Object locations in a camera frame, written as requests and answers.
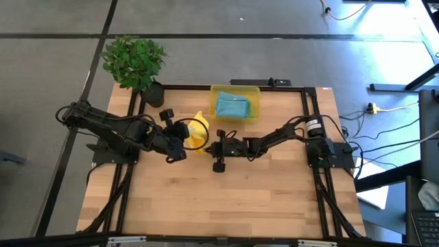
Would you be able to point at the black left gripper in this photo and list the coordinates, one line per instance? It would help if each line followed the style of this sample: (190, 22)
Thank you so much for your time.
(171, 137)

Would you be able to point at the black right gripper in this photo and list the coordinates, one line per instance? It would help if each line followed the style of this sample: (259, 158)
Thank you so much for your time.
(226, 149)

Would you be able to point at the yellow microfiber towel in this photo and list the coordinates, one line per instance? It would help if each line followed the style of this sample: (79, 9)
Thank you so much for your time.
(199, 133)

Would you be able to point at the blue microfiber towel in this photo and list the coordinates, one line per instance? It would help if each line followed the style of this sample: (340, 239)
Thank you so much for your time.
(231, 106)

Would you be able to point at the green microfiber towel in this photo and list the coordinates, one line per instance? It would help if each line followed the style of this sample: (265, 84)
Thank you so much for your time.
(251, 109)

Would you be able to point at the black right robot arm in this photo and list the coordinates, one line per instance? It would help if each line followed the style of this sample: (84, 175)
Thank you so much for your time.
(274, 135)

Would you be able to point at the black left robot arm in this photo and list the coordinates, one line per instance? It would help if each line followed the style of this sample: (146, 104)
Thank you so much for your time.
(113, 127)

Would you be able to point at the black plant pot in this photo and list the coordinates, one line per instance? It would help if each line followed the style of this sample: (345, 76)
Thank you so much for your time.
(154, 96)

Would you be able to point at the yellow translucent plastic bin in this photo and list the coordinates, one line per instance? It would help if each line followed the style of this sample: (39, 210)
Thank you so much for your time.
(236, 87)

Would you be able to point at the black bar device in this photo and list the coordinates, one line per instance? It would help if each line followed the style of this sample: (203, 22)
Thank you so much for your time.
(254, 82)

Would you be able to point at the artificial green leafy plant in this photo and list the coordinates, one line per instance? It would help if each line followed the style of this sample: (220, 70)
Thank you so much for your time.
(132, 61)

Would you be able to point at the grey floor object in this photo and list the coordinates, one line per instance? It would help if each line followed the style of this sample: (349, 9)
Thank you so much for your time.
(10, 158)

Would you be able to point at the white paper sheet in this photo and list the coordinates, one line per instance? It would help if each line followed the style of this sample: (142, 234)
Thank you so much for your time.
(375, 192)

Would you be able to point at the black desk leg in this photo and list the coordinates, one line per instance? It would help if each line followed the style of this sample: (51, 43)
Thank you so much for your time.
(394, 88)

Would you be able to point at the grey computer case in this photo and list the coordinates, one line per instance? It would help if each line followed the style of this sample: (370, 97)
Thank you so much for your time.
(429, 137)

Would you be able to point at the white crumpled cloth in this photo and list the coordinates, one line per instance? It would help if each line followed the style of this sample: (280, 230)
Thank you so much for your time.
(430, 195)

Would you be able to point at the black laptop keyboard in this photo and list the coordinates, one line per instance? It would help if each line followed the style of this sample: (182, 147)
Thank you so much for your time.
(427, 228)

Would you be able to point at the black metal table frame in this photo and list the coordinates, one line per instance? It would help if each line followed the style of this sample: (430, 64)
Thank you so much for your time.
(192, 87)

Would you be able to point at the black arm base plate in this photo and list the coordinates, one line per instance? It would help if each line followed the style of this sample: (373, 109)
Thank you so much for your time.
(344, 158)
(103, 156)

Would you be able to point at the silver frame bracket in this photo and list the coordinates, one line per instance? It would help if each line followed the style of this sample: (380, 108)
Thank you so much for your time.
(127, 239)
(317, 243)

